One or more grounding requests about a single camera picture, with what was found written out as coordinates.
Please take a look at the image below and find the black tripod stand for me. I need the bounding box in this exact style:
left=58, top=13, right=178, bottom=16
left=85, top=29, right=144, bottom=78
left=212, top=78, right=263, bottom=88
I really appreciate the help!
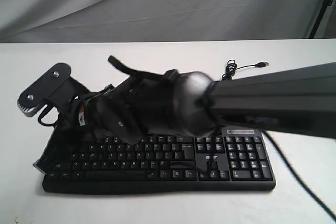
left=308, top=0, right=333, bottom=39

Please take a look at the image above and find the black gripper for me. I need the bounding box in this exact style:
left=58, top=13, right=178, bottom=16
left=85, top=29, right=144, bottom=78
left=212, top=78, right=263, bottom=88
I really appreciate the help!
left=32, top=77, right=153, bottom=175

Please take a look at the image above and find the black USB cable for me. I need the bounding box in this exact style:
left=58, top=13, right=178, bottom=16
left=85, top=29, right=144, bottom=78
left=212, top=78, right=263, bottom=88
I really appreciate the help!
left=219, top=59, right=270, bottom=82

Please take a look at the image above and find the black acer keyboard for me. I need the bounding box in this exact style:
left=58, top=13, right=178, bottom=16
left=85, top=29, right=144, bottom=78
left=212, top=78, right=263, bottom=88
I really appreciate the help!
left=42, top=127, right=276, bottom=195

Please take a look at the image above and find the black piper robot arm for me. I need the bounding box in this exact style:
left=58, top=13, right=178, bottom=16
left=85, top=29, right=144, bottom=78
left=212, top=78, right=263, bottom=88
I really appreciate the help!
left=33, top=57, right=335, bottom=144

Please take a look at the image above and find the grey backdrop cloth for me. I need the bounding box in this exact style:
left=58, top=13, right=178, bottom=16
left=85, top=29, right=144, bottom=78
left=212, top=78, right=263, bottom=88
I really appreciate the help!
left=1, top=0, right=323, bottom=43

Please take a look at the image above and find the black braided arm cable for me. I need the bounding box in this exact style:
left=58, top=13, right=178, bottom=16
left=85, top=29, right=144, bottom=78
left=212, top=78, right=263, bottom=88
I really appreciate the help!
left=262, top=129, right=336, bottom=224

